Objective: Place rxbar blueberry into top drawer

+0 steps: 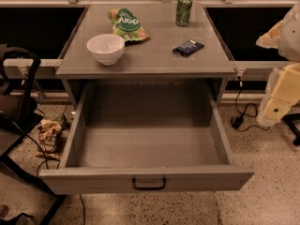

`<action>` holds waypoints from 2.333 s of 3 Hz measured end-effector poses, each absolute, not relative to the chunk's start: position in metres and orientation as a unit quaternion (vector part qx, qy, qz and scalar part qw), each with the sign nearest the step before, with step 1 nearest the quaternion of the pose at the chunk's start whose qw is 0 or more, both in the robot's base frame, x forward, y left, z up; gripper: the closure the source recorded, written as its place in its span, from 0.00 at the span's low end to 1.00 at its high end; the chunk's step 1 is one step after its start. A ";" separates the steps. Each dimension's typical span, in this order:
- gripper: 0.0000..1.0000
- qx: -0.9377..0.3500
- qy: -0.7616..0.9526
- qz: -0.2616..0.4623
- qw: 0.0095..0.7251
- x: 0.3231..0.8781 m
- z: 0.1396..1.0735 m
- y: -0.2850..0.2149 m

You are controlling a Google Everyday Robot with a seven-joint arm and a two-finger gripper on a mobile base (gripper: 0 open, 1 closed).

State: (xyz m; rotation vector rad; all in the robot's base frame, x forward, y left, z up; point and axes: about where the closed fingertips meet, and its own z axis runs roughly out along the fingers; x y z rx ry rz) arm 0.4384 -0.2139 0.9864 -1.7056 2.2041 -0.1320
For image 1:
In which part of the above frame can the black power adapter with cable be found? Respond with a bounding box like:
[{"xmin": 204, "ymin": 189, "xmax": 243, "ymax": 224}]
[{"xmin": 231, "ymin": 76, "xmax": 270, "ymax": 132}]

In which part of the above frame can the grey open top drawer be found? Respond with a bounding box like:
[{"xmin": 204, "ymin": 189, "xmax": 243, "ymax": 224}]
[{"xmin": 39, "ymin": 81, "xmax": 254, "ymax": 194}]

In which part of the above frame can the dark blue rxbar wrapper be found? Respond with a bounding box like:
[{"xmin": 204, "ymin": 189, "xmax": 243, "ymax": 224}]
[{"xmin": 172, "ymin": 39, "xmax": 204, "ymax": 57}]

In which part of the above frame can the black drawer handle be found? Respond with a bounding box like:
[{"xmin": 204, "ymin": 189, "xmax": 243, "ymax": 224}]
[{"xmin": 132, "ymin": 178, "xmax": 166, "ymax": 191}]

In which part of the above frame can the grey metal cabinet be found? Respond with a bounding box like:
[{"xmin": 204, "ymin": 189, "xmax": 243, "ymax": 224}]
[{"xmin": 57, "ymin": 1, "xmax": 233, "ymax": 103}]

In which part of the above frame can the brown snack bag on floor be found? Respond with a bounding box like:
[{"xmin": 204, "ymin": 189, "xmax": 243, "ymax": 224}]
[{"xmin": 36, "ymin": 119, "xmax": 62, "ymax": 160}]

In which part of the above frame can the black cart frame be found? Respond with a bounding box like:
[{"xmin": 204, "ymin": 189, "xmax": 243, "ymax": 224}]
[{"xmin": 0, "ymin": 44, "xmax": 68, "ymax": 225}]

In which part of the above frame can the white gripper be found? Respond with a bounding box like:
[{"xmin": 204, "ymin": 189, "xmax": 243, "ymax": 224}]
[{"xmin": 256, "ymin": 21, "xmax": 300, "ymax": 127}]

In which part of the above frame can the green soda can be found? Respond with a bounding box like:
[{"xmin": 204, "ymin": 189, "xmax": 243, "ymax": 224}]
[{"xmin": 176, "ymin": 0, "xmax": 193, "ymax": 26}]

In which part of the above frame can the green chip bag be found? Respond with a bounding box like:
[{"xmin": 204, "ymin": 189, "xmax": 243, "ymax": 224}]
[{"xmin": 107, "ymin": 7, "xmax": 149, "ymax": 42}]

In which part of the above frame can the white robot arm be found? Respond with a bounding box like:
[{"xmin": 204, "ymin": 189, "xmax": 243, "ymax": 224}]
[{"xmin": 256, "ymin": 1, "xmax": 300, "ymax": 127}]

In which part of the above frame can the white ceramic bowl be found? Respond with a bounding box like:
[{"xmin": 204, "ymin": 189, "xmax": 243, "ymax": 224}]
[{"xmin": 86, "ymin": 34, "xmax": 125, "ymax": 66}]

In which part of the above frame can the black stand base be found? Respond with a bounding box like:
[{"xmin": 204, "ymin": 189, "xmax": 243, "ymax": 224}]
[{"xmin": 283, "ymin": 113, "xmax": 300, "ymax": 146}]

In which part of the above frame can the black floor cable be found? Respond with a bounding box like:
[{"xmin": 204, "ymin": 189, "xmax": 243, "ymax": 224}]
[{"xmin": 36, "ymin": 134, "xmax": 87, "ymax": 225}]

